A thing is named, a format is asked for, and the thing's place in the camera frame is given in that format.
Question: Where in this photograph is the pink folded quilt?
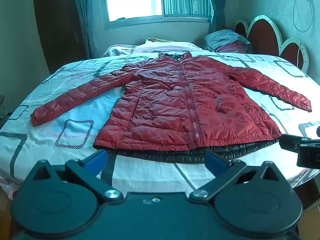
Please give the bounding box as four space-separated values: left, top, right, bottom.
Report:
101 38 208 58

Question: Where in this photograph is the red scalloped headboard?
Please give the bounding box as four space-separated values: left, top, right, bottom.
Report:
234 15 310 73

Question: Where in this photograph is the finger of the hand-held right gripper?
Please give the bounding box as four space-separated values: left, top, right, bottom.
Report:
279 134 312 153
296 139 320 167

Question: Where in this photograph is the pink pillow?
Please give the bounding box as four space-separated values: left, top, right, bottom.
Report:
217 41 253 54

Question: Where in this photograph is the grey-blue window curtain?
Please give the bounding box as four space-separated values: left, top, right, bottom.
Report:
204 0 227 34
72 0 107 58

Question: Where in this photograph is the looped wall cable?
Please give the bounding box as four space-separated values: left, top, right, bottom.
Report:
292 0 314 33

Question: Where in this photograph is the dark wooden wardrobe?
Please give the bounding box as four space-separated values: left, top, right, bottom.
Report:
32 0 88 75

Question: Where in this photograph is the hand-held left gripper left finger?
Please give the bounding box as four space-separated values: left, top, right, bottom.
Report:
32 150 123 203

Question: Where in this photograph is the bed with patterned white sheet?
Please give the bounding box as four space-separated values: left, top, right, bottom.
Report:
0 38 320 201

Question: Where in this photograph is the red puffer jacket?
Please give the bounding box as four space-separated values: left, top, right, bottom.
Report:
30 51 313 164

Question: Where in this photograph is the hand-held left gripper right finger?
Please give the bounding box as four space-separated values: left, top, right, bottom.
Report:
189 151 279 202

